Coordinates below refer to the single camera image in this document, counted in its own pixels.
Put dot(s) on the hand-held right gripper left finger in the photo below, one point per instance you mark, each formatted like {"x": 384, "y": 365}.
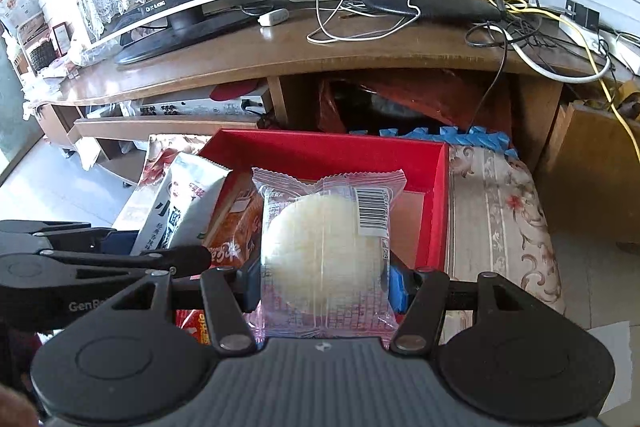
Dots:
{"x": 251, "y": 289}

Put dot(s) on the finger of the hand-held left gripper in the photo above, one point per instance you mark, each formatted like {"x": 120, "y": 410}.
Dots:
{"x": 190, "y": 259}
{"x": 120, "y": 241}

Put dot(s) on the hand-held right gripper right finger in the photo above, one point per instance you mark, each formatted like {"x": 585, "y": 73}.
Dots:
{"x": 397, "y": 287}

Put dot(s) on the clear packet white round cake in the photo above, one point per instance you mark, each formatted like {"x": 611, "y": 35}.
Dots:
{"x": 320, "y": 247}

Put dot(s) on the red cardboard box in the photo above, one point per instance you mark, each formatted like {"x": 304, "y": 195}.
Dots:
{"x": 350, "y": 152}

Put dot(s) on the white snack packet green print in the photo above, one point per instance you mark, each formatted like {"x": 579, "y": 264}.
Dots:
{"x": 185, "y": 202}

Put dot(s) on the orange snack packet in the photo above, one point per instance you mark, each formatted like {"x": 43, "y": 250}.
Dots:
{"x": 235, "y": 222}

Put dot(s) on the red snack packet white print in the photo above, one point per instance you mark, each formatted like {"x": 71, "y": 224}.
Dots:
{"x": 192, "y": 327}

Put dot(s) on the red floral printed sheet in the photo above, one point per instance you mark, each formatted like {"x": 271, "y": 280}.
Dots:
{"x": 165, "y": 157}

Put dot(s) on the beige floral cushioned stool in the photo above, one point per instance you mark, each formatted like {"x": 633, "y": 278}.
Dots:
{"x": 495, "y": 217}

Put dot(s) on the silver audio receiver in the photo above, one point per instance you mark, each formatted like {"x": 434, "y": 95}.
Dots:
{"x": 200, "y": 107}

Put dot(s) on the blue foam mat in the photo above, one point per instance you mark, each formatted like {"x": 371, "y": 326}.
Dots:
{"x": 475, "y": 142}

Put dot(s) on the red table tennis paddle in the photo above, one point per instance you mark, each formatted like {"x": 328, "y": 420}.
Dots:
{"x": 235, "y": 91}

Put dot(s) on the framed certificate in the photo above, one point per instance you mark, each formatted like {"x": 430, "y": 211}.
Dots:
{"x": 61, "y": 39}

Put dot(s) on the wooden television stand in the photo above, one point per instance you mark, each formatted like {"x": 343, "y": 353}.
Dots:
{"x": 250, "y": 57}

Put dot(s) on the brown wooden cabinet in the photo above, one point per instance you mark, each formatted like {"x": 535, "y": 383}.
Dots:
{"x": 590, "y": 187}

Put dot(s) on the white paper sheet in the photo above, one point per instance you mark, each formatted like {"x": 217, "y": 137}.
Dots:
{"x": 612, "y": 357}

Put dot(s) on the white power adapter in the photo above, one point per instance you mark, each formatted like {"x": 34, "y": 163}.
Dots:
{"x": 273, "y": 17}

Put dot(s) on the white power strip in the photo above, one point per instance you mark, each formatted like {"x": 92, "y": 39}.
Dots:
{"x": 625, "y": 52}

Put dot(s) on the black plug adapter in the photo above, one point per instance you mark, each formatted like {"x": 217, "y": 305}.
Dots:
{"x": 582, "y": 14}

